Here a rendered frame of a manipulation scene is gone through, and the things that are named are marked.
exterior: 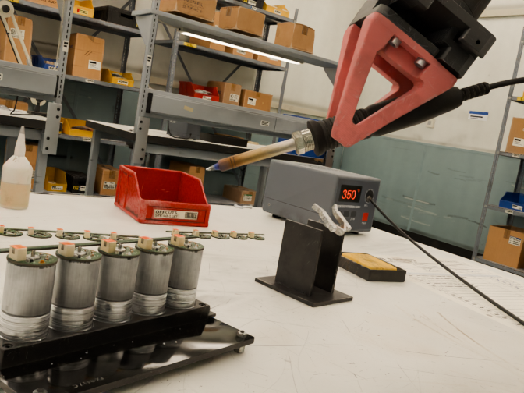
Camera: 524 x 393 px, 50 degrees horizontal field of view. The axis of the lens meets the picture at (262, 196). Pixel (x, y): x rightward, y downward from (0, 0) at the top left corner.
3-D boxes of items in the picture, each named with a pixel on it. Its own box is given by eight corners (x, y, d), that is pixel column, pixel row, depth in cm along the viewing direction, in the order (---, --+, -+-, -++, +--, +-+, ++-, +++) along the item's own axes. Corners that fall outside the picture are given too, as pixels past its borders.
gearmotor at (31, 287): (54, 352, 30) (66, 260, 30) (11, 362, 29) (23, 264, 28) (30, 335, 32) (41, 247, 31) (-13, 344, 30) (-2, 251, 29)
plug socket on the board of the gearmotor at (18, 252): (30, 260, 29) (32, 247, 29) (14, 261, 28) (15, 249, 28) (22, 256, 30) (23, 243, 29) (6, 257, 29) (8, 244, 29)
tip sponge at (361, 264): (405, 282, 66) (407, 269, 65) (368, 281, 63) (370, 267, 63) (364, 263, 72) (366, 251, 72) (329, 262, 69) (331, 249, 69)
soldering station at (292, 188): (371, 235, 94) (383, 179, 93) (326, 236, 86) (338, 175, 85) (306, 214, 105) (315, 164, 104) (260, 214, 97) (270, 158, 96)
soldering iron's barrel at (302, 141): (222, 178, 37) (316, 150, 37) (216, 155, 37) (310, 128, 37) (221, 176, 38) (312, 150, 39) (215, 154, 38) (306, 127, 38)
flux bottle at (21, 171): (31, 206, 71) (40, 127, 70) (23, 210, 68) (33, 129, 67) (2, 202, 71) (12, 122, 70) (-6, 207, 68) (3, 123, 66)
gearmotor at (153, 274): (170, 324, 37) (182, 249, 36) (140, 331, 35) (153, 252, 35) (145, 312, 39) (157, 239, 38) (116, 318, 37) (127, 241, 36)
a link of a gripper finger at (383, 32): (304, 111, 34) (398, -18, 34) (285, 111, 41) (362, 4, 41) (390, 175, 35) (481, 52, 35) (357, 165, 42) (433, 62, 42)
